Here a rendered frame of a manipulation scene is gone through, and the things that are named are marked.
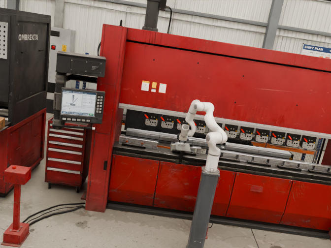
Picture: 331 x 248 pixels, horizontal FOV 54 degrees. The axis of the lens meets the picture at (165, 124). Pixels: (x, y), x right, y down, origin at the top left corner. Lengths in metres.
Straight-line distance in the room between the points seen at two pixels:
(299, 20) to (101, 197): 6.29
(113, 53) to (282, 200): 2.79
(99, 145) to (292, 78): 2.44
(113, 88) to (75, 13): 4.84
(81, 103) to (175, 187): 1.61
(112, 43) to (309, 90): 2.39
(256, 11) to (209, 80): 4.58
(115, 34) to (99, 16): 4.58
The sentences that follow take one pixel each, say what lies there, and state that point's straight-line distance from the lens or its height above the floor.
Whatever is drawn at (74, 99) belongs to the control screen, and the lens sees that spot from 3.60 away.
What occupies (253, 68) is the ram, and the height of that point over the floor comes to 2.06.
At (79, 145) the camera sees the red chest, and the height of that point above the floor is 0.73.
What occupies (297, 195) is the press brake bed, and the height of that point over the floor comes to 0.57.
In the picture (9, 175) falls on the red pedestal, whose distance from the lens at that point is 3.55.
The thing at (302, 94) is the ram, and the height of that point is 1.84.
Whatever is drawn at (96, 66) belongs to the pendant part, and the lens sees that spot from 3.56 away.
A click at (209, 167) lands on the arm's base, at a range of 3.41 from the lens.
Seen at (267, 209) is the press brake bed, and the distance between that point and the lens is 4.59.
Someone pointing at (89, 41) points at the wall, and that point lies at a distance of 8.38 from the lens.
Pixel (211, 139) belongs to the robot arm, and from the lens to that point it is 3.27.
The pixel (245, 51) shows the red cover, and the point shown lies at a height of 2.23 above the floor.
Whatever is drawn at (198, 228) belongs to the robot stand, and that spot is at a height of 0.36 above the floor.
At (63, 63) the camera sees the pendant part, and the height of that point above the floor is 1.85.
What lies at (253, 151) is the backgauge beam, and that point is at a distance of 4.61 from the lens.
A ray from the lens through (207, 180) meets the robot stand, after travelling 3.44.
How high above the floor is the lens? 2.29
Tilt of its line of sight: 15 degrees down
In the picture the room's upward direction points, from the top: 9 degrees clockwise
